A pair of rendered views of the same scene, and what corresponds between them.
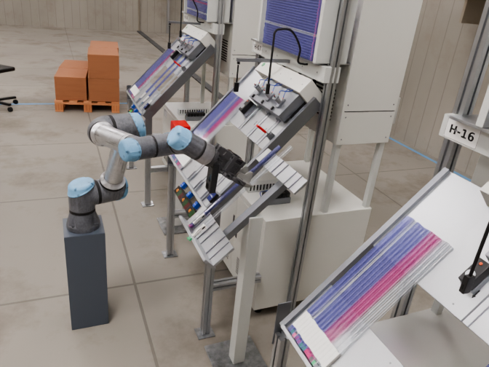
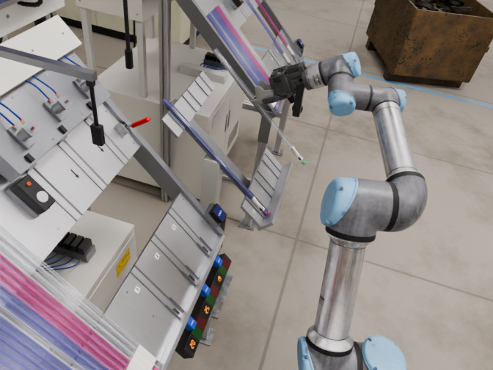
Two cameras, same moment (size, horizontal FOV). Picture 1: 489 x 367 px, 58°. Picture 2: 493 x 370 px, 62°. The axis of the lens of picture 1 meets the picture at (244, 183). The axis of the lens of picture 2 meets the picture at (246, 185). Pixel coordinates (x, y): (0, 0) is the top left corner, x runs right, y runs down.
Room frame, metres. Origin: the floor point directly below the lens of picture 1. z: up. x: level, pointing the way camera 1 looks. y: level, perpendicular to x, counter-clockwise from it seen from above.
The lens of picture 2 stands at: (2.47, 0.71, 1.72)
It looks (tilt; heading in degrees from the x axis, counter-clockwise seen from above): 42 degrees down; 215
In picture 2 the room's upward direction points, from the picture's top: 10 degrees clockwise
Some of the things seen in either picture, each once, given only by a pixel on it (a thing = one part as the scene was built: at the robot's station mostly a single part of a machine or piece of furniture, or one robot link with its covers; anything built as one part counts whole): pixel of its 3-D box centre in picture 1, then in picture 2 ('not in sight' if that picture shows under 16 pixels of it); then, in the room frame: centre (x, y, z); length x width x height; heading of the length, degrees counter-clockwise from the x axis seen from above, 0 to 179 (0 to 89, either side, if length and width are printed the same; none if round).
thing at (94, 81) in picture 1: (89, 73); not in sight; (5.79, 2.18, 0.35); 1.19 x 0.85 x 0.70; 22
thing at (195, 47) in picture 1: (190, 109); not in sight; (3.58, 0.51, 0.66); 1.01 x 0.73 x 1.31; 115
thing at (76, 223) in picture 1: (82, 216); not in sight; (1.80, 0.74, 0.60); 0.15 x 0.15 x 0.10
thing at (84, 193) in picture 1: (83, 194); (375, 366); (1.81, 0.74, 0.72); 0.13 x 0.12 x 0.14; 130
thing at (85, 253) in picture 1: (86, 272); not in sight; (1.80, 0.74, 0.28); 0.18 x 0.18 x 0.55; 24
